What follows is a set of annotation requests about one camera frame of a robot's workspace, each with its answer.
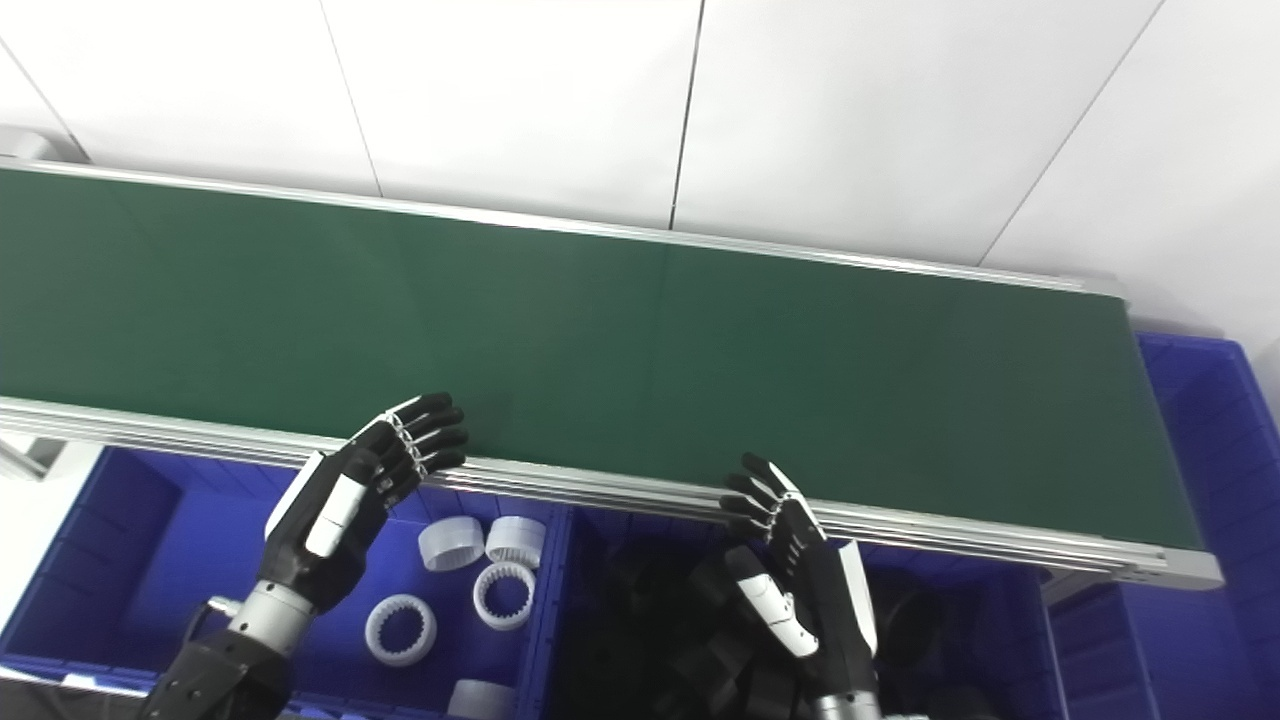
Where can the grey conveyor end housing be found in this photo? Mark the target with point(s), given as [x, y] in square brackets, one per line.
[20, 145]

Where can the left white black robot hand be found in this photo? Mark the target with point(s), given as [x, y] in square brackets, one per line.
[330, 520]

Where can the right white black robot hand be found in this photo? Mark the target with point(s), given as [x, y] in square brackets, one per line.
[820, 600]

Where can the blue bin with black parts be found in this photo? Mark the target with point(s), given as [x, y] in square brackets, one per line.
[1010, 650]

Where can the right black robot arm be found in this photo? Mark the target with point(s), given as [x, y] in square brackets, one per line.
[845, 708]

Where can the blue bin with white parts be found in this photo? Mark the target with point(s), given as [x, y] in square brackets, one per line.
[170, 560]

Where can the green conveyor belt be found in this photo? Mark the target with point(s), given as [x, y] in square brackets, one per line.
[650, 360]
[620, 490]

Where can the aluminium conveyor leg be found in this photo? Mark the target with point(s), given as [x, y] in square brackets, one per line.
[20, 455]

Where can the empty blue bin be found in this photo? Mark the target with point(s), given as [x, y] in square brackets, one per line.
[1200, 620]

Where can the pile of black parts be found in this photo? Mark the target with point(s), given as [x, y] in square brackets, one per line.
[690, 640]

